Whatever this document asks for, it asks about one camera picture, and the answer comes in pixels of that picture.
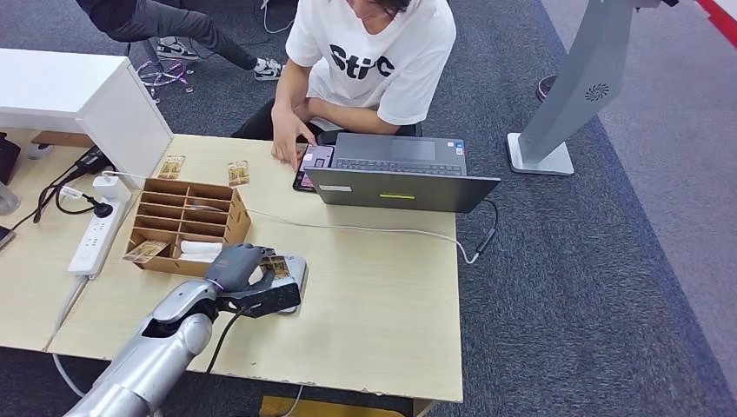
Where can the person's left hand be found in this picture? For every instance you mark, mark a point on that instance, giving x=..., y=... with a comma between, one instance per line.
x=305, y=110

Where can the person's right hand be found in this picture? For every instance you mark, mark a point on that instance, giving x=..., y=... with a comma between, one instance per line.
x=291, y=135

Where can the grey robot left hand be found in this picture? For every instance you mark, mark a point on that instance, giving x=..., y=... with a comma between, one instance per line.
x=236, y=265

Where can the person's right forearm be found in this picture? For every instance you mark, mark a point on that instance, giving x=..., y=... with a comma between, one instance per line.
x=288, y=86

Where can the person's left forearm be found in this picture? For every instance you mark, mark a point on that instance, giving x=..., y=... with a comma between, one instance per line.
x=351, y=118

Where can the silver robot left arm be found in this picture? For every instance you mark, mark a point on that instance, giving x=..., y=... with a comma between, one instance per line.
x=155, y=351

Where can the white card stack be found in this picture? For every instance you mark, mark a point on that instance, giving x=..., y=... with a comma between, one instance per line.
x=198, y=258

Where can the grey card reader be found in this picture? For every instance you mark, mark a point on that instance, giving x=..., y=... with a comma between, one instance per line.
x=296, y=270

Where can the person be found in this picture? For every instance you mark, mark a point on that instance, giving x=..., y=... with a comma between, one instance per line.
x=173, y=23
x=374, y=86

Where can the white paper roll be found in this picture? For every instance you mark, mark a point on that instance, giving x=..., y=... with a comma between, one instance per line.
x=201, y=247

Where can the black smartphone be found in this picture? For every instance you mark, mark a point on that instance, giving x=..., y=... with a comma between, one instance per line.
x=316, y=164

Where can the cardboard organizer box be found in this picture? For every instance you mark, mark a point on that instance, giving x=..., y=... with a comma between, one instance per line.
x=236, y=221

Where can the grey laptop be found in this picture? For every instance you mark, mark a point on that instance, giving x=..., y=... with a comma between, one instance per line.
x=403, y=190

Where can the chrome chair base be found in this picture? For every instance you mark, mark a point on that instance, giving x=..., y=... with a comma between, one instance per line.
x=163, y=75

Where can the white power strip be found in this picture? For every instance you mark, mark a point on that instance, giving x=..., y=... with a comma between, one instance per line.
x=92, y=247

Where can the yellow box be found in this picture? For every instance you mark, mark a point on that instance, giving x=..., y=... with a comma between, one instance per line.
x=328, y=410

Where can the white cabinet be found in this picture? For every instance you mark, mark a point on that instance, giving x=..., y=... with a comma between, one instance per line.
x=115, y=126

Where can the black power brick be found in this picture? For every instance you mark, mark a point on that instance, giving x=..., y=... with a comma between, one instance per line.
x=92, y=161

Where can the wooden block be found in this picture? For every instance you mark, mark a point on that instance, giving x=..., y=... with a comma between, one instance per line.
x=57, y=139

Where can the black adapter dongle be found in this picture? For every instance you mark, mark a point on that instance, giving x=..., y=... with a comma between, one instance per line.
x=486, y=240

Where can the small white rounded object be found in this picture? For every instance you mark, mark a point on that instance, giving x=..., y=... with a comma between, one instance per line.
x=40, y=151

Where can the dark flat device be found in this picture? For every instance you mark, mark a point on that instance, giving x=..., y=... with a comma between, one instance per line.
x=6, y=237

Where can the clear glass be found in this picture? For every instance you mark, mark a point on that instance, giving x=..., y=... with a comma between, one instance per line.
x=8, y=200

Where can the dark round disc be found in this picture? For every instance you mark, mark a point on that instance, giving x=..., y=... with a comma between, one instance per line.
x=543, y=89

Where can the black object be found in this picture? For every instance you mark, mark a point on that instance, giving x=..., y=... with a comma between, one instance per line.
x=8, y=160

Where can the grey kiosk stand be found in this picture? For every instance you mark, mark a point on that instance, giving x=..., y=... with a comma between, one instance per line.
x=581, y=75

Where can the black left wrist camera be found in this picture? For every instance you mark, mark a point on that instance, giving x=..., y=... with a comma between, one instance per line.
x=270, y=299

